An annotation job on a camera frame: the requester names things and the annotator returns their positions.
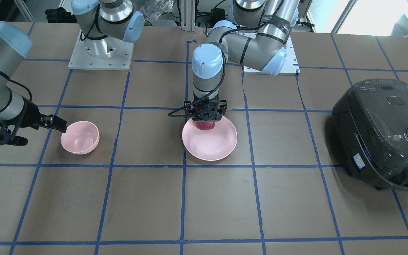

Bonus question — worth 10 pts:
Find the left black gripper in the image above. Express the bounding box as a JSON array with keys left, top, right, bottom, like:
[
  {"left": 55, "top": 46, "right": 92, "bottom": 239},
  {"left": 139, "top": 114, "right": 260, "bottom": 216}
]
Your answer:
[{"left": 185, "top": 100, "right": 227, "bottom": 122}]

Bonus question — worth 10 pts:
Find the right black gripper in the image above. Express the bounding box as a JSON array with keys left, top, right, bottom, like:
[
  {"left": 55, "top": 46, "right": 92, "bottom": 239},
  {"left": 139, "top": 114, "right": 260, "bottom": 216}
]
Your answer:
[{"left": 9, "top": 97, "right": 67, "bottom": 133}]

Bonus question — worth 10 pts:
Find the red apple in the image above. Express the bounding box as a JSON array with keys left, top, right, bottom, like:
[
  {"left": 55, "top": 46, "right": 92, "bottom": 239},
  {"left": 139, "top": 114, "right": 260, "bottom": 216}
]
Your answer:
[{"left": 195, "top": 121, "right": 215, "bottom": 130}]

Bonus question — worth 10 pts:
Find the pink bowl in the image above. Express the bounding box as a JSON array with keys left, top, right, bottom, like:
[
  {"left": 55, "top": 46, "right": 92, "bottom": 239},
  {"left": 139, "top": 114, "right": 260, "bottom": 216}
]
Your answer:
[{"left": 61, "top": 121, "right": 100, "bottom": 155}]

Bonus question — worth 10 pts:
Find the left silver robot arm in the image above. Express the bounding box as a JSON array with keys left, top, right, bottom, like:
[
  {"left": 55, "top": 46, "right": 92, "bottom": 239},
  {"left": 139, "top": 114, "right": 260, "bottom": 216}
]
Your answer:
[{"left": 177, "top": 0, "right": 299, "bottom": 122}]

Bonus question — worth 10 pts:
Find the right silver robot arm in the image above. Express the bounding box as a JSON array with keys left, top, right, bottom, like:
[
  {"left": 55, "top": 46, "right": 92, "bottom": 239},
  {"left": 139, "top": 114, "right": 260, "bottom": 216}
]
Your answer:
[{"left": 0, "top": 0, "right": 144, "bottom": 132}]

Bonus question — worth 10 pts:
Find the pink plate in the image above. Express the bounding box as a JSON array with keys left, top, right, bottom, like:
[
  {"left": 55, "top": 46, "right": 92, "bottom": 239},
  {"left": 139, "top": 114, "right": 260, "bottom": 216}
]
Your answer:
[{"left": 182, "top": 116, "right": 238, "bottom": 161}]

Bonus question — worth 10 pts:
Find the dark grey rice cooker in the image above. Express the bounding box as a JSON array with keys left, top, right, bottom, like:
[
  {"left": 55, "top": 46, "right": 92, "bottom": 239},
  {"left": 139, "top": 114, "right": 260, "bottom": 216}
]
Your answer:
[{"left": 332, "top": 79, "right": 408, "bottom": 192}]

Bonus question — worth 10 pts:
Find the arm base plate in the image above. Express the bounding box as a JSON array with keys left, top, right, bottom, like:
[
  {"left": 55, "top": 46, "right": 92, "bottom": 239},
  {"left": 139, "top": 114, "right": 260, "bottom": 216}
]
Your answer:
[
  {"left": 240, "top": 33, "right": 301, "bottom": 75},
  {"left": 68, "top": 31, "right": 134, "bottom": 71}
]

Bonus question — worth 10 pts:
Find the aluminium frame post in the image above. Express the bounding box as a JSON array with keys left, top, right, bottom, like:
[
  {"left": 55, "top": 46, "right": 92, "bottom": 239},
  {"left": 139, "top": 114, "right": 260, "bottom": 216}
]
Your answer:
[{"left": 179, "top": 0, "right": 198, "bottom": 32}]

